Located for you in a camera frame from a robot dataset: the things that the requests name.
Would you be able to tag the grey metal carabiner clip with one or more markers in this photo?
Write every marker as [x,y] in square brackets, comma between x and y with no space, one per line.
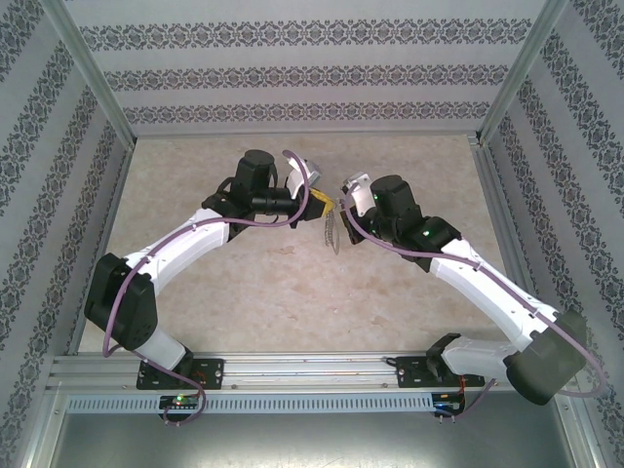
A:
[329,229]

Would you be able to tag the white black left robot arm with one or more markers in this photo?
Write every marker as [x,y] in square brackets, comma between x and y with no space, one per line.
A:
[195,239]

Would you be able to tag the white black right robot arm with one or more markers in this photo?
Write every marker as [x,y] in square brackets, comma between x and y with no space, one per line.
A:
[468,273]

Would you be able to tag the right circuit board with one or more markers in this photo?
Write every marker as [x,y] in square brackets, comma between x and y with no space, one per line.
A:
[446,404]

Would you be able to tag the circuit board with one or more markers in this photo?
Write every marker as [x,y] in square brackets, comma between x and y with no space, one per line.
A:
[178,401]
[446,404]

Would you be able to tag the grey metal panel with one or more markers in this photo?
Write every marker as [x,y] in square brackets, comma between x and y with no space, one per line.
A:
[312,443]

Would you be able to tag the left circuit board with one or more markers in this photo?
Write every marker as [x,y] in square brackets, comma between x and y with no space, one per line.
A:
[178,401]

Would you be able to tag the aluminium side rail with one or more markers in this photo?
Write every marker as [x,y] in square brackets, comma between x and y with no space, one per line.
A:
[497,195]
[114,195]

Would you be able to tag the aluminium mounting rail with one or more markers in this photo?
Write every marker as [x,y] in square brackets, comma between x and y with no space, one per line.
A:
[307,370]

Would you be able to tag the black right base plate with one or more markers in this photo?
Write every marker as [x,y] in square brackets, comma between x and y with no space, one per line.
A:
[409,373]

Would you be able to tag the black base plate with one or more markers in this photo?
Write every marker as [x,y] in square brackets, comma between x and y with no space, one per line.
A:
[212,373]
[409,373]

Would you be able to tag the aluminium frame post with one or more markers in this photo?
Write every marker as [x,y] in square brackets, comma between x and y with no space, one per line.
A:
[524,63]
[89,63]

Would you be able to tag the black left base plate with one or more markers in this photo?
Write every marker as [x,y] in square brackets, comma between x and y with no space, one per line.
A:
[212,373]

